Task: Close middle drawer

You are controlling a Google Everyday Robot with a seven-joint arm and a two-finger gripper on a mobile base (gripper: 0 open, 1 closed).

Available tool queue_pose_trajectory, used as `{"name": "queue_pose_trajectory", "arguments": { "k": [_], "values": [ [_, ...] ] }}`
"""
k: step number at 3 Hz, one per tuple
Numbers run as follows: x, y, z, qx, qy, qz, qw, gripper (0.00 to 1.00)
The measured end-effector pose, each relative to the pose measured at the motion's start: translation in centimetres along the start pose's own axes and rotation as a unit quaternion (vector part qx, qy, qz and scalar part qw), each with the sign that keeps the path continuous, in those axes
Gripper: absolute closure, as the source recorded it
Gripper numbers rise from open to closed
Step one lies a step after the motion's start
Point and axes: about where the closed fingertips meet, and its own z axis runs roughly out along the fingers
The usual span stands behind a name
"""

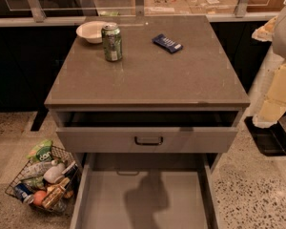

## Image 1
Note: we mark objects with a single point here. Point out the grey drawer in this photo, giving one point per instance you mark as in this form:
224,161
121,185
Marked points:
145,191
149,132

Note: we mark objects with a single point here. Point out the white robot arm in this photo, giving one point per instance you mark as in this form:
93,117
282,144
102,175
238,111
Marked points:
273,105

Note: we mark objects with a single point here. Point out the grey drawer cabinet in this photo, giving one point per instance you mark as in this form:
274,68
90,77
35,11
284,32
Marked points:
147,78

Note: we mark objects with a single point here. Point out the grey top drawer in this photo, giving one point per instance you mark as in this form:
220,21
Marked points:
149,132

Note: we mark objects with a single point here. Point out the blue snack bar packet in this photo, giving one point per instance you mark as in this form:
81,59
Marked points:
167,44

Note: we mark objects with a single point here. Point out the green soda can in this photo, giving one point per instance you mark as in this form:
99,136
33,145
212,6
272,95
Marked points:
112,41

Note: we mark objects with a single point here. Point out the white bowl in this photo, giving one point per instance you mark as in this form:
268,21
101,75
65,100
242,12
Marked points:
91,31

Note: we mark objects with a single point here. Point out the cardboard box left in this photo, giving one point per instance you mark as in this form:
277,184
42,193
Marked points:
169,7

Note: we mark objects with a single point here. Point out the white bottle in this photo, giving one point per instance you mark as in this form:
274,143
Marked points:
54,174

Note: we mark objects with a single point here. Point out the green chip bag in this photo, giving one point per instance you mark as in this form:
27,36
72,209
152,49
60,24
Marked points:
41,151

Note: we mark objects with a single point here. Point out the clear plastic water bottle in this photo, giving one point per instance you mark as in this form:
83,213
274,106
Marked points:
38,169

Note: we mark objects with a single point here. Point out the brown snack box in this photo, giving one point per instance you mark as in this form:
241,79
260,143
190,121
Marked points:
55,194

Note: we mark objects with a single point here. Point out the black tray on floor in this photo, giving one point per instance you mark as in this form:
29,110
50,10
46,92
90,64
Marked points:
269,141

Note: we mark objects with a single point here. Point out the orange fruit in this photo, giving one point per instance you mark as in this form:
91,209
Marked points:
38,197

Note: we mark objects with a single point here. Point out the blue soda can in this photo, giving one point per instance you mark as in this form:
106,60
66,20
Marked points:
23,193

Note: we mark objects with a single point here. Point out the wire basket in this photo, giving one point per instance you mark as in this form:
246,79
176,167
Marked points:
47,185

